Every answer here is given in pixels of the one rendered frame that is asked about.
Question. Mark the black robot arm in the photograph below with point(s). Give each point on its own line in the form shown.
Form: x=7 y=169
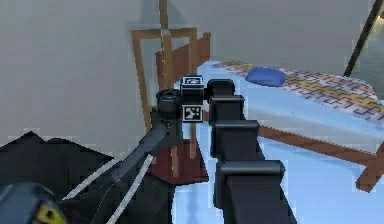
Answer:
x=247 y=186

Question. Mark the dark grey yellow-spotted round object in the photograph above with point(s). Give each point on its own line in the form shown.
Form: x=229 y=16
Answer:
x=23 y=205

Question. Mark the light wooden easel frame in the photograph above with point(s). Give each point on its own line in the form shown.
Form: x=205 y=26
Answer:
x=166 y=56

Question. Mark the wooden bed with blue sheet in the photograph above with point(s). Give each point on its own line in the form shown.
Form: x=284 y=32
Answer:
x=293 y=110

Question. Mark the dark red square base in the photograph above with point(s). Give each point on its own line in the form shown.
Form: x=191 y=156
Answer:
x=186 y=168

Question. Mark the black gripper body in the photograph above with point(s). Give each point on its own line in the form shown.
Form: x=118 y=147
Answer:
x=168 y=104

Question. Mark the blue pillow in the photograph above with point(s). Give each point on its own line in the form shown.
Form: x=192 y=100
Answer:
x=266 y=77

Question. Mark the black angular furniture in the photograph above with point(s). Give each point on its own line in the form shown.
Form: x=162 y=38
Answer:
x=46 y=160

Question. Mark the colourful patterned blanket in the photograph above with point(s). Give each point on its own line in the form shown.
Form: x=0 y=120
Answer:
x=336 y=90

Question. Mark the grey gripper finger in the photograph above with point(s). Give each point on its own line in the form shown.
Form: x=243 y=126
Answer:
x=93 y=180
x=133 y=188

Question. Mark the black slanted pole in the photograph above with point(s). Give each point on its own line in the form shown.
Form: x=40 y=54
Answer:
x=361 y=40

